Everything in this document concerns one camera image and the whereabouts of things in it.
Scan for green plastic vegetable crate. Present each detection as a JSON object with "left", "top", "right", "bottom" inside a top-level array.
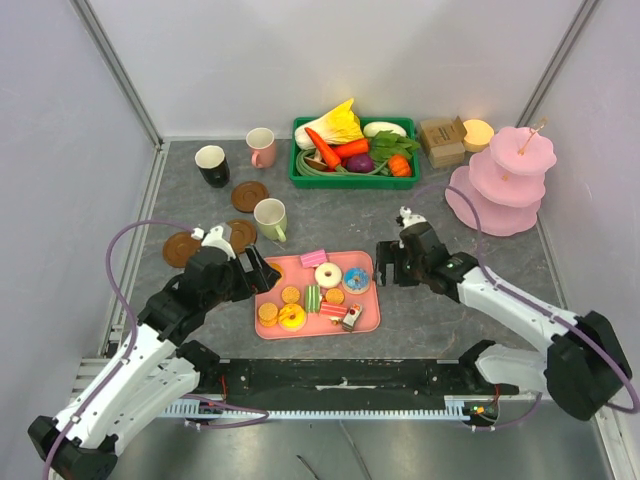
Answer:
[{"left": 288, "top": 116, "right": 421, "bottom": 190}]

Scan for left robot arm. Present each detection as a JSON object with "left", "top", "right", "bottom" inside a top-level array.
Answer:
[{"left": 28, "top": 243, "right": 280, "bottom": 479}]

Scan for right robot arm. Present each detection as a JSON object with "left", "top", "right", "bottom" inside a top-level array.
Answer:
[{"left": 375, "top": 222, "right": 639, "bottom": 420}]

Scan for orange glazed donut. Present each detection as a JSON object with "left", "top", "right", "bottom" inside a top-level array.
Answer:
[{"left": 269, "top": 263, "right": 284, "bottom": 278}]

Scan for brown wooden coaster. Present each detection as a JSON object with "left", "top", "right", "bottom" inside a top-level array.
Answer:
[{"left": 226, "top": 219, "right": 257, "bottom": 254}]

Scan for round biscuit centre left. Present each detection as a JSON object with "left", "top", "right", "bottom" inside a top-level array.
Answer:
[{"left": 281, "top": 286, "right": 301, "bottom": 304}]

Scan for round biscuit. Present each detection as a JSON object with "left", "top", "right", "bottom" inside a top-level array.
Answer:
[
  {"left": 258, "top": 302, "right": 279, "bottom": 327},
  {"left": 281, "top": 286, "right": 301, "bottom": 304},
  {"left": 324, "top": 288, "right": 345, "bottom": 305}
]

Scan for round biscuit bottom left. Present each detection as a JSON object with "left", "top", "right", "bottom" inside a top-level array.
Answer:
[{"left": 258, "top": 302, "right": 279, "bottom": 327}]

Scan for blue flowered donut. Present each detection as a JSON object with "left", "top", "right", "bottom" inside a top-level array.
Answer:
[{"left": 342, "top": 267, "right": 371, "bottom": 295}]

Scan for brown coaster left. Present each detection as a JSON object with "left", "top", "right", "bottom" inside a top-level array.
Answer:
[{"left": 162, "top": 232, "right": 201, "bottom": 268}]

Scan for light green mug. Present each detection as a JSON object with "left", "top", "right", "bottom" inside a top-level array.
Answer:
[{"left": 253, "top": 198, "right": 288, "bottom": 243}]

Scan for yellow drizzled donut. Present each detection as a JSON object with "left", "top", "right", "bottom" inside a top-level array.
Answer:
[{"left": 278, "top": 303, "right": 307, "bottom": 332}]

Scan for green layered cake slice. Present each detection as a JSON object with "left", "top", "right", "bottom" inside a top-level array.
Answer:
[{"left": 304, "top": 284, "right": 322, "bottom": 314}]

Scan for pink layered cake slice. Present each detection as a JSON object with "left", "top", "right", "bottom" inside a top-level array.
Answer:
[{"left": 300, "top": 249, "right": 328, "bottom": 268}]

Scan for white glazed donut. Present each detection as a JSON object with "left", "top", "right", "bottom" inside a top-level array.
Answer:
[{"left": 314, "top": 262, "right": 342, "bottom": 289}]

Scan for pink serving tray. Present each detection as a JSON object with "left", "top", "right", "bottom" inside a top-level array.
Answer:
[{"left": 254, "top": 251, "right": 381, "bottom": 340}]

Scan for brown coaster upper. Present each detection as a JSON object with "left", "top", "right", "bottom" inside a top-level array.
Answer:
[{"left": 231, "top": 181, "right": 269, "bottom": 213}]

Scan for round biscuit centre right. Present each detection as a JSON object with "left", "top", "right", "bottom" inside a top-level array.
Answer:
[{"left": 324, "top": 288, "right": 345, "bottom": 305}]

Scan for red layered cake slice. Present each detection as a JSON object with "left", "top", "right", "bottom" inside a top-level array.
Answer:
[{"left": 319, "top": 302, "right": 348, "bottom": 321}]

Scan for chocolate cream cake slice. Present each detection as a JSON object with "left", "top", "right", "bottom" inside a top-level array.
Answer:
[{"left": 341, "top": 303, "right": 363, "bottom": 332}]

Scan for small orange toy pumpkin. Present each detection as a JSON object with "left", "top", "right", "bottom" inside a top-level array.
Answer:
[{"left": 388, "top": 154, "right": 412, "bottom": 178}]

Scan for purple toy cabbage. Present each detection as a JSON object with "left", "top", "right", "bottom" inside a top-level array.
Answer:
[{"left": 345, "top": 153, "right": 376, "bottom": 174}]

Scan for green toy long beans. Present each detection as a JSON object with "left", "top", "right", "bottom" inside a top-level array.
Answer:
[{"left": 294, "top": 149, "right": 391, "bottom": 178}]

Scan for orange toy carrot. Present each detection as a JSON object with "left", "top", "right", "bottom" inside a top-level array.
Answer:
[
  {"left": 332, "top": 138, "right": 369, "bottom": 159},
  {"left": 305, "top": 127, "right": 341, "bottom": 169}
]

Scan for green leafy toy vegetable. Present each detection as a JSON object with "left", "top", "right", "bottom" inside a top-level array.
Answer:
[{"left": 369, "top": 131, "right": 420, "bottom": 162}]

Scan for black mug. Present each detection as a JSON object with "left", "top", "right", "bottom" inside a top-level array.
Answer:
[{"left": 194, "top": 145, "right": 230, "bottom": 188}]

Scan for pink three-tier cake stand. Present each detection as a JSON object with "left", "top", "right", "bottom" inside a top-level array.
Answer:
[{"left": 445, "top": 121, "right": 557, "bottom": 237}]

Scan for brown toy mushroom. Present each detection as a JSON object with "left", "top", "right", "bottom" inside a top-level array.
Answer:
[{"left": 304, "top": 151, "right": 327, "bottom": 171}]

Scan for pink mug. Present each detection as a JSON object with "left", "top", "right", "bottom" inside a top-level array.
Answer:
[{"left": 245, "top": 127, "right": 276, "bottom": 169}]

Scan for brown cardboard box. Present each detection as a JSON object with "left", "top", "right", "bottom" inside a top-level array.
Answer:
[{"left": 418, "top": 117, "right": 467, "bottom": 169}]

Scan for white toy radish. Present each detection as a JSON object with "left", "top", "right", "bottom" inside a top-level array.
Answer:
[{"left": 363, "top": 121, "right": 407, "bottom": 138}]

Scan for round yellow container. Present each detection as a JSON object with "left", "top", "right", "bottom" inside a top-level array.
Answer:
[{"left": 462, "top": 119, "right": 495, "bottom": 153}]

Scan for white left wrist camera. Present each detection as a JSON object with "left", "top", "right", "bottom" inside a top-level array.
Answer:
[{"left": 190, "top": 223, "right": 236, "bottom": 259}]

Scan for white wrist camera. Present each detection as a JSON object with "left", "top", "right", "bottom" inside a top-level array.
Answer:
[
  {"left": 190, "top": 223, "right": 236, "bottom": 259},
  {"left": 396, "top": 206, "right": 426, "bottom": 230}
]

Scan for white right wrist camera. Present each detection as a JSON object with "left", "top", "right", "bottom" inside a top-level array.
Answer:
[{"left": 396, "top": 206, "right": 426, "bottom": 230}]

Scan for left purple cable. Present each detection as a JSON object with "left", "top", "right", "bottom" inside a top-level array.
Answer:
[{"left": 39, "top": 220, "right": 271, "bottom": 480}]

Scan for purple cable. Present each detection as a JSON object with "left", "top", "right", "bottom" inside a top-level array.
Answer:
[
  {"left": 409, "top": 183, "right": 640, "bottom": 434},
  {"left": 39, "top": 220, "right": 271, "bottom": 480}
]

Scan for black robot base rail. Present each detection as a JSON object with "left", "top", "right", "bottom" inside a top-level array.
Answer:
[{"left": 177, "top": 341, "right": 518, "bottom": 410}]

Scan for white slotted cable duct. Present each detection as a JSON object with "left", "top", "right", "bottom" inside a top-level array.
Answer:
[{"left": 158, "top": 398, "right": 497, "bottom": 422}]

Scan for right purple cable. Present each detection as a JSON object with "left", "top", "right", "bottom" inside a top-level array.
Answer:
[{"left": 409, "top": 183, "right": 640, "bottom": 434}]

